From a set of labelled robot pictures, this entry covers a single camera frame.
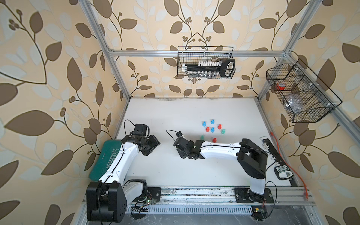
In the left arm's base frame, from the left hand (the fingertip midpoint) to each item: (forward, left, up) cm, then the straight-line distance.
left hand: (155, 143), depth 83 cm
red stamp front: (+15, -34, -8) cm, 38 cm away
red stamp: (+17, -43, -7) cm, 47 cm away
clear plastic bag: (+10, -73, +25) cm, 78 cm away
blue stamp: (+20, -32, -8) cm, 39 cm away
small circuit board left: (-33, +6, -13) cm, 36 cm away
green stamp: (+14, -45, -9) cm, 48 cm away
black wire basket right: (+16, -81, +26) cm, 86 cm away
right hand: (+1, -17, -7) cm, 18 cm away
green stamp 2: (+9, -30, -8) cm, 32 cm away
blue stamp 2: (+22, -39, -9) cm, 46 cm away
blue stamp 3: (+15, -38, -8) cm, 41 cm away
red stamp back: (+7, -38, -9) cm, 40 cm away
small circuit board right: (-33, -57, -12) cm, 67 cm away
